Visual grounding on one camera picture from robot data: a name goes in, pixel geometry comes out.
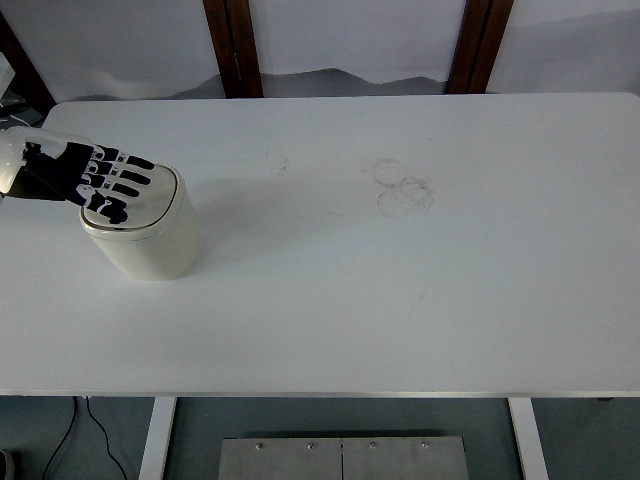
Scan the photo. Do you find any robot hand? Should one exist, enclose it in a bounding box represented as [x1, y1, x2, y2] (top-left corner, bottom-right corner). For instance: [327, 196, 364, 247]
[0, 125, 156, 225]

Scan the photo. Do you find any cream plastic trash bin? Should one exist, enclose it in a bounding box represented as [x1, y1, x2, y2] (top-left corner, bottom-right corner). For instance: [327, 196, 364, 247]
[78, 161, 203, 283]

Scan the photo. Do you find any landscape painted screen panel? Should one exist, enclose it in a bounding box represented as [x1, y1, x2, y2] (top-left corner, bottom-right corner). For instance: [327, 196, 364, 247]
[247, 0, 469, 99]
[485, 0, 640, 97]
[3, 0, 227, 102]

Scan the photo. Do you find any white table leg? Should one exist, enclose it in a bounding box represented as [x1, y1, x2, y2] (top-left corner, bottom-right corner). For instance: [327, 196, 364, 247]
[507, 398, 551, 480]
[137, 397, 178, 480]

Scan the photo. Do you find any grey metal plate with screws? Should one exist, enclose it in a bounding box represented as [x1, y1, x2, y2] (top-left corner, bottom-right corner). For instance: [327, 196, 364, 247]
[217, 436, 470, 480]

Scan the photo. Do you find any dark wooden slanted post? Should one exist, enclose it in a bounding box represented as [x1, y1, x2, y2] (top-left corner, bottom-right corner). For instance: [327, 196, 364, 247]
[0, 11, 57, 132]

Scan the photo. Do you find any brown wooden screen post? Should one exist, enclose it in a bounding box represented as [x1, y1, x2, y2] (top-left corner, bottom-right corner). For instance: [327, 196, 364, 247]
[445, 0, 516, 96]
[202, 0, 265, 99]

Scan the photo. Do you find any black floor cable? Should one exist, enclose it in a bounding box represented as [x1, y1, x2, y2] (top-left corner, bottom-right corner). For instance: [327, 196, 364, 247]
[85, 396, 127, 480]

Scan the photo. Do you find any grey floor cable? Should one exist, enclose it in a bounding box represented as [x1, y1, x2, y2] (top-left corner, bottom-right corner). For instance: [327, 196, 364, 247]
[41, 396, 79, 480]

